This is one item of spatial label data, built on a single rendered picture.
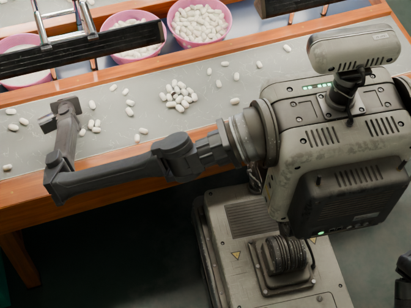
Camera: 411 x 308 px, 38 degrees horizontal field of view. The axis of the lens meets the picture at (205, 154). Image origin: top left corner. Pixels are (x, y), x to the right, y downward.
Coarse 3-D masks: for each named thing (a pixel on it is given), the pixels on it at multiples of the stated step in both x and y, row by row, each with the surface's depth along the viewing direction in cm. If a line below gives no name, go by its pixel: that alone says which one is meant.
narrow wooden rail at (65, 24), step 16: (144, 0) 249; (160, 0) 249; (176, 0) 250; (224, 0) 260; (240, 0) 263; (64, 16) 242; (96, 16) 243; (160, 16) 255; (0, 32) 237; (16, 32) 237; (32, 32) 238; (48, 32) 241; (64, 32) 244
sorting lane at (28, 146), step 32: (192, 64) 235; (288, 64) 237; (64, 96) 225; (96, 96) 225; (128, 96) 226; (224, 96) 227; (256, 96) 228; (0, 128) 216; (32, 128) 216; (128, 128) 218; (160, 128) 219; (192, 128) 219; (0, 160) 209; (32, 160) 209
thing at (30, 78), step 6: (12, 48) 237; (18, 48) 237; (24, 48) 237; (36, 72) 231; (42, 72) 231; (48, 72) 232; (12, 78) 229; (18, 78) 229; (24, 78) 229; (30, 78) 229; (36, 78) 229; (12, 84) 228; (18, 84) 228; (24, 84) 228
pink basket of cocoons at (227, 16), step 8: (184, 0) 250; (192, 0) 252; (200, 0) 252; (208, 0) 251; (216, 0) 250; (176, 8) 249; (184, 8) 252; (216, 8) 252; (224, 8) 249; (168, 16) 244; (224, 16) 250; (168, 24) 242; (184, 40) 238; (216, 40) 238; (184, 48) 247
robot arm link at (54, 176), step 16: (160, 144) 144; (176, 144) 141; (192, 144) 143; (64, 160) 162; (128, 160) 149; (144, 160) 145; (160, 160) 146; (48, 176) 157; (64, 176) 155; (80, 176) 152; (96, 176) 150; (112, 176) 149; (128, 176) 148; (144, 176) 148; (160, 176) 147; (192, 176) 144; (48, 192) 155; (64, 192) 154; (80, 192) 154
